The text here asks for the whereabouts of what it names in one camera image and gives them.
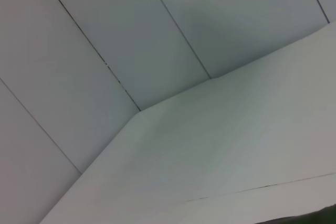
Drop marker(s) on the dark green t-shirt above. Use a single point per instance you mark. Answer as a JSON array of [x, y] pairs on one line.
[[309, 217]]

